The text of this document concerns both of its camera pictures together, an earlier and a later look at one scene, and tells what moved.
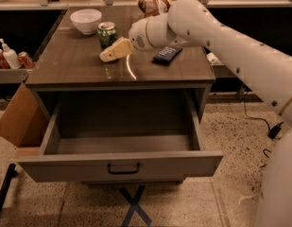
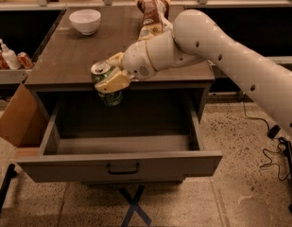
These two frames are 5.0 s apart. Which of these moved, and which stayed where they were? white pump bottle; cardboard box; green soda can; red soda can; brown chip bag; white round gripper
Moved: green soda can; white round gripper
Stayed: red soda can; cardboard box; brown chip bag; white pump bottle
